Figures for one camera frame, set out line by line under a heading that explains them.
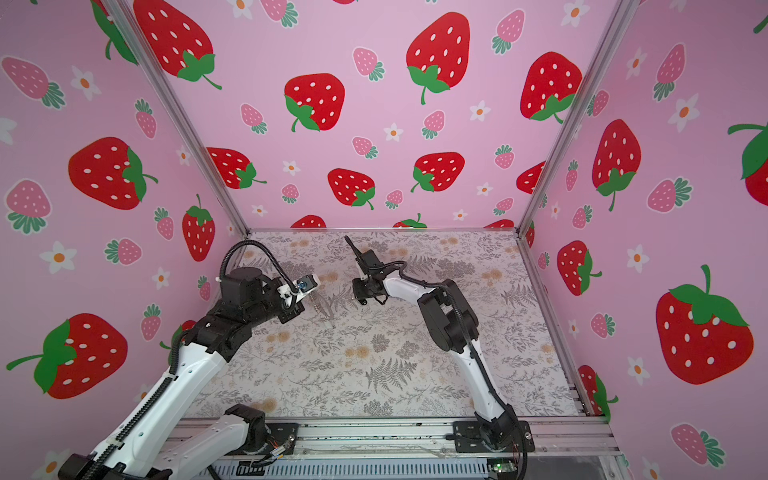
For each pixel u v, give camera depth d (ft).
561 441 2.42
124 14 2.22
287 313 2.18
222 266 1.77
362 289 3.03
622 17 2.26
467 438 2.40
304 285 2.05
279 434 2.46
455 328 1.94
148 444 1.32
